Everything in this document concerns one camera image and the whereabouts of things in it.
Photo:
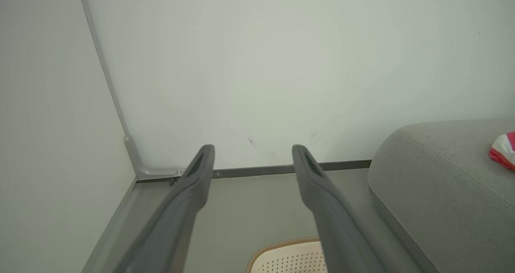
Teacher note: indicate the grey fabric sofa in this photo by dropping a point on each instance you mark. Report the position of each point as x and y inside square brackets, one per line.
[450, 192]

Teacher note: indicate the cream perforated laundry basket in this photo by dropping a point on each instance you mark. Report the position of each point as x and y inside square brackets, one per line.
[289, 259]

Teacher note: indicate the black baseboard strip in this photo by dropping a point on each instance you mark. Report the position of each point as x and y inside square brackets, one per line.
[257, 170]

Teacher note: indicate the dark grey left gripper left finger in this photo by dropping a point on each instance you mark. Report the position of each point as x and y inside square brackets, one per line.
[169, 224]

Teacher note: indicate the small black screw fitting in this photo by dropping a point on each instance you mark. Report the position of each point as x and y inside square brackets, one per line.
[173, 181]

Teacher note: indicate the red white shorts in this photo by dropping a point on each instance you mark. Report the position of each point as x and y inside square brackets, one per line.
[505, 150]

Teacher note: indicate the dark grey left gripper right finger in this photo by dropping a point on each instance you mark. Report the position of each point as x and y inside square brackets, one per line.
[338, 232]

